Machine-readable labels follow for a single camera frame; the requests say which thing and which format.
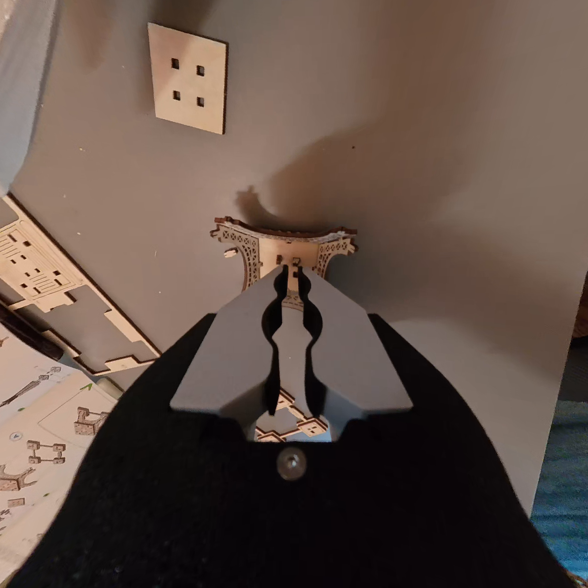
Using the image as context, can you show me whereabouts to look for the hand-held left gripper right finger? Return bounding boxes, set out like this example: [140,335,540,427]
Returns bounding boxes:
[295,266,414,442]

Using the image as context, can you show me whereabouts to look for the square wooden plate four holes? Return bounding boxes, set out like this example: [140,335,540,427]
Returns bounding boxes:
[147,22,229,135]

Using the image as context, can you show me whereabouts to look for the folded instruction booklet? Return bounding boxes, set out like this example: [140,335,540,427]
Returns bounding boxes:
[0,322,126,570]

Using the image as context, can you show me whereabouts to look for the grey desk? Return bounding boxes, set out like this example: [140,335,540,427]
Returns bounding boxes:
[0,0,588,526]

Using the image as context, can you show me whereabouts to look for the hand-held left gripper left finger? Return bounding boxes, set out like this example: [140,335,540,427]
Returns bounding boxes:
[170,266,288,442]

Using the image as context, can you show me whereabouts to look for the marker pen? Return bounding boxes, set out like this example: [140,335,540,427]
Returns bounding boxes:
[0,301,84,366]

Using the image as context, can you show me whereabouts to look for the wooden lattice tower base model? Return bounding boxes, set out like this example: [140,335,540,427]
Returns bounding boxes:
[210,216,359,444]

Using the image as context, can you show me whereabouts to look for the wooden puzzle sheet slotted panel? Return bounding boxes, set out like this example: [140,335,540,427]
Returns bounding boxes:
[0,193,162,376]

